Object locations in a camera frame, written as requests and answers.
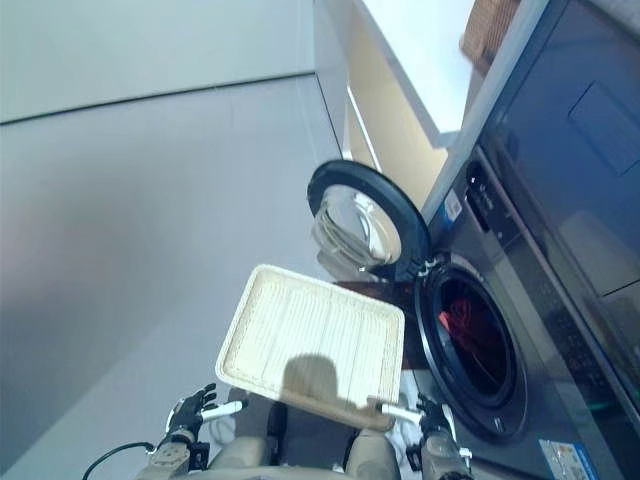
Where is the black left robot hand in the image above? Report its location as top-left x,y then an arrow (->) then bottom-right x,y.
166,383 -> 250,437

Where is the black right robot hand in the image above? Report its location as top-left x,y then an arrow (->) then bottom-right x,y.
381,394 -> 454,438

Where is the red cloth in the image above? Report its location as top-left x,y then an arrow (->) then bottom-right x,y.
438,297 -> 502,362

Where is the grey washing machine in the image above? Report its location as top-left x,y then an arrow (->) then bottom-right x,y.
413,0 -> 640,480

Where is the silver right robot leg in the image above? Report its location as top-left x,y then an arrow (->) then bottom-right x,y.
343,427 -> 402,480

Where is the cream wicker basket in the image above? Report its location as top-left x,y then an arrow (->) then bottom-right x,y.
214,264 -> 406,432

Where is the beige tall cabinet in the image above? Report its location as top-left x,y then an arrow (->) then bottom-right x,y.
312,0 -> 451,214

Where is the brown wicker basket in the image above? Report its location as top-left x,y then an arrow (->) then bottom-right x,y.
459,0 -> 522,70

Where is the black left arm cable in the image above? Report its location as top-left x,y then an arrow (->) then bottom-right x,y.
82,441 -> 157,480

